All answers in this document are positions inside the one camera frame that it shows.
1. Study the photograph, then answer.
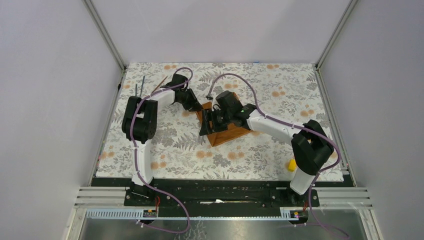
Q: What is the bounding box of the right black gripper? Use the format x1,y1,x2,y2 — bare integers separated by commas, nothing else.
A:
199,107,233,137

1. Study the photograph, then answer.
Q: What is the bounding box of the orange cloth napkin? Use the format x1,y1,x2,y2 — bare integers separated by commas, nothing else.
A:
196,90,256,147

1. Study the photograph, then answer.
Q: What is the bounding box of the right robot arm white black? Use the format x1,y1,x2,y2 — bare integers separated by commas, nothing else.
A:
199,90,335,206

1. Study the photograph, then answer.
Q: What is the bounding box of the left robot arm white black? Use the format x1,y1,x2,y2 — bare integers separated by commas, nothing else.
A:
121,73,203,186

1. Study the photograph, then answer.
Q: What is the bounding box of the floral patterned table mat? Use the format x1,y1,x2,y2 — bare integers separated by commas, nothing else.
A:
96,62,345,182

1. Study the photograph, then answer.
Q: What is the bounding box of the brown wooden spoon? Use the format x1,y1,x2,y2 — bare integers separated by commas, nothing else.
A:
151,75,168,94

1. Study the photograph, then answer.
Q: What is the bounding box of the dark teal chopstick right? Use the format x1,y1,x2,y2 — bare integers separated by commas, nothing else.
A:
139,75,146,97

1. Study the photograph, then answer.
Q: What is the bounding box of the yellow cylinder block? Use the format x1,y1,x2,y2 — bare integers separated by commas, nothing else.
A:
287,159,297,172

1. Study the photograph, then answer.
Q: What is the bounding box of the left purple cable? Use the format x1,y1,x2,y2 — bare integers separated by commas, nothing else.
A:
129,67,194,234

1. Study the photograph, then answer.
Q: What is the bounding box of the purple cable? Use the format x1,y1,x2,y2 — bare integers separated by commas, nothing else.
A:
129,67,194,234
205,73,350,240

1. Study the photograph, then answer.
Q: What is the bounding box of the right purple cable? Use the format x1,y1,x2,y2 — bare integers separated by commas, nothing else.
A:
205,73,350,240

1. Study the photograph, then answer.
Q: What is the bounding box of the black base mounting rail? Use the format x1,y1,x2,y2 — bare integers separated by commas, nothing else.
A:
124,178,321,220

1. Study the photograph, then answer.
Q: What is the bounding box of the left aluminium frame post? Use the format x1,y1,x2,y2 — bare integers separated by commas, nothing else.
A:
82,0,127,72

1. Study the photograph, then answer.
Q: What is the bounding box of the aluminium frame post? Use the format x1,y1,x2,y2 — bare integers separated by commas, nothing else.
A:
82,0,127,72
315,0,360,69

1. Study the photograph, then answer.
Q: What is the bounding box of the right aluminium frame post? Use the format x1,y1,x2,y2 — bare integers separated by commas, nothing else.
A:
315,0,360,69

